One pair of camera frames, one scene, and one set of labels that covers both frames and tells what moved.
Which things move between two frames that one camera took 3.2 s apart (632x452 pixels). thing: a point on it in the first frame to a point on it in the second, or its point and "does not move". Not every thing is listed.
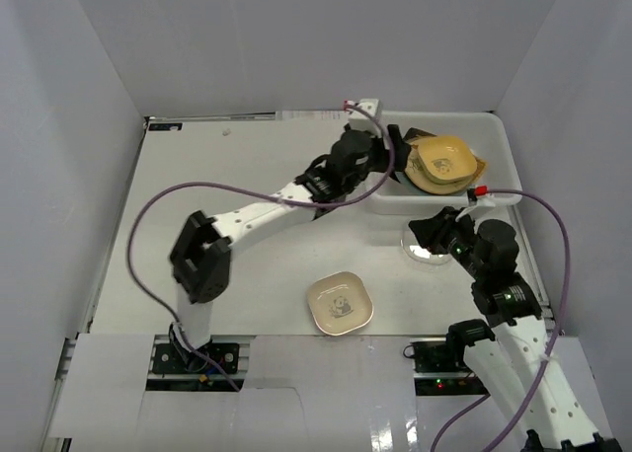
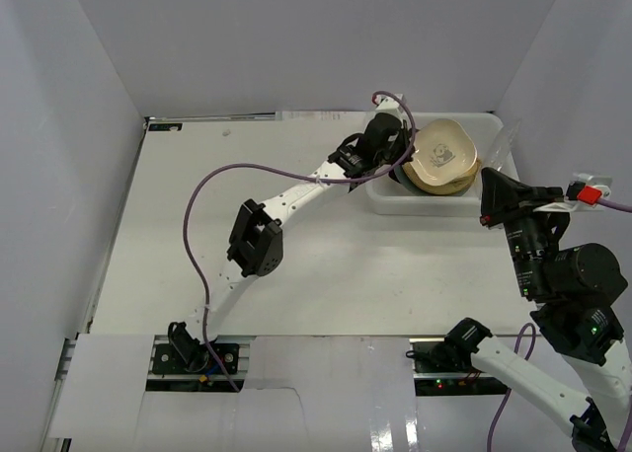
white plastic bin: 487,130 does not move
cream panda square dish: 340,302 to 443,152
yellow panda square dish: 444,159 to 459,185
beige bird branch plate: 417,176 does not move
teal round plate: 405,180 does not move
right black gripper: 433,232 to 503,197
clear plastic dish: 413,248 to 502,146
